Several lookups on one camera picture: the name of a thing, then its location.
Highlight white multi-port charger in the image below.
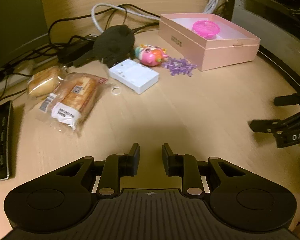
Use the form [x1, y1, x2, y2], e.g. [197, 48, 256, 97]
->
[109, 59, 159, 94]

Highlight purple crystal bead ornament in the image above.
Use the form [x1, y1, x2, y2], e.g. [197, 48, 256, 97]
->
[161, 57, 197, 76]

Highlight packaged bread roll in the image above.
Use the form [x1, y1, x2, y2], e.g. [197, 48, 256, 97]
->
[27, 66, 66, 98]

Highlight pink plastic toy basket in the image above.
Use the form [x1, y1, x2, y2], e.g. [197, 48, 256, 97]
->
[192, 20, 220, 39]

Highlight black plush toy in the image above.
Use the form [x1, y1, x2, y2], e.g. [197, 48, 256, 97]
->
[73, 24, 135, 68]

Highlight pink cardboard box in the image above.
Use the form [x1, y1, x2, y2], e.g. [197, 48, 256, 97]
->
[159, 13, 260, 71]

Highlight computer tower case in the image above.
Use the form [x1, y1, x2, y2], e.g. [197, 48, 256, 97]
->
[224, 0, 300, 88]

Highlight black power adapter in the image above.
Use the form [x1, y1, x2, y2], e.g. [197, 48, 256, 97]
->
[57, 34, 98, 66]

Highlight white power strip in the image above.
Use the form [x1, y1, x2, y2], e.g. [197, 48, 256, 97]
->
[0, 60, 36, 93]

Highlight black monitor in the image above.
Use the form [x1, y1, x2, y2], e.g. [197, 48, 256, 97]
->
[0, 0, 48, 67]

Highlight black cables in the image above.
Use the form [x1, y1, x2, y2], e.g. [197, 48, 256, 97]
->
[0, 3, 161, 81]

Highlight grey looped cable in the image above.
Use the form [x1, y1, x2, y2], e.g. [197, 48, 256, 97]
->
[90, 3, 161, 34]

